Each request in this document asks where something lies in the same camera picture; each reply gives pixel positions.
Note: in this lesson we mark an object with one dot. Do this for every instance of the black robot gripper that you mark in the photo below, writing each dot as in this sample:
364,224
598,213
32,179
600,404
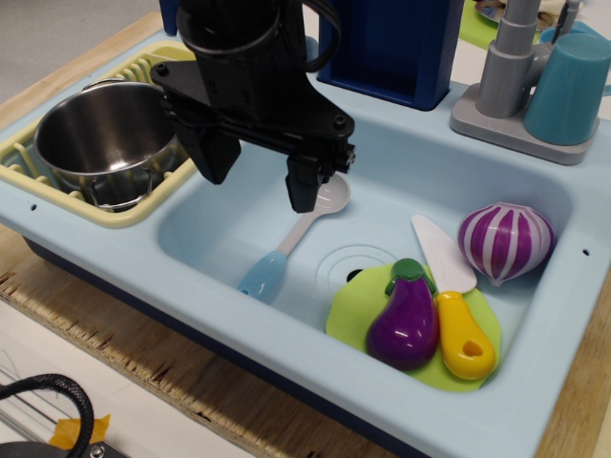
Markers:
256,91

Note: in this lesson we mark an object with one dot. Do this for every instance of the white spoon blue handle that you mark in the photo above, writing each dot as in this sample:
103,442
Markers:
266,273

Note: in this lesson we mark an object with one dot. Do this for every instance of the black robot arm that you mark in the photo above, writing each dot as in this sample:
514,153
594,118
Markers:
249,83

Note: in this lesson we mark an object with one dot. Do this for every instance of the stainless steel pot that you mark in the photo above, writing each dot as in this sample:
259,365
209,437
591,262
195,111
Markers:
111,142

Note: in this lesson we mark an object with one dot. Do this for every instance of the light blue toy sink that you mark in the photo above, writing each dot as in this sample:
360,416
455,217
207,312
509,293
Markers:
186,258

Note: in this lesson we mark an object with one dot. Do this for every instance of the green plastic plate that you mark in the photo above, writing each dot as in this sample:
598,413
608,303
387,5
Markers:
360,301

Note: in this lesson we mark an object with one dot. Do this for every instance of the dark blue plastic box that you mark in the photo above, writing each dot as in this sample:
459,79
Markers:
399,51

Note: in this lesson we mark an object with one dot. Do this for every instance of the purple toy eggplant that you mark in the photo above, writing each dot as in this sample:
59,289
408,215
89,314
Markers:
405,334

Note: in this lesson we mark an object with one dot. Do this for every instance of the yellow dish rack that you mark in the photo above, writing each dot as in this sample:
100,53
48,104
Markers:
23,171

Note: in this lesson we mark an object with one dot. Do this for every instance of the grey toy faucet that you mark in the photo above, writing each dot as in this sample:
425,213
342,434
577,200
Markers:
494,109

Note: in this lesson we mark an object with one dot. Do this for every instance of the purple striped toy onion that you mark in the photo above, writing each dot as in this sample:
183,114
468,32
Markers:
504,241

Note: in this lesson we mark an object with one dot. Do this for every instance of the teal plastic cup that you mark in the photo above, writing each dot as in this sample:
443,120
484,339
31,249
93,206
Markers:
564,108

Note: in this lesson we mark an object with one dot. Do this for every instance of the yellow tape piece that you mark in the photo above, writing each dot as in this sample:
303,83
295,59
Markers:
66,432

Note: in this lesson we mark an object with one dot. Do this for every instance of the white knife yellow handle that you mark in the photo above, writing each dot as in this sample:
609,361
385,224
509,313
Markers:
466,350

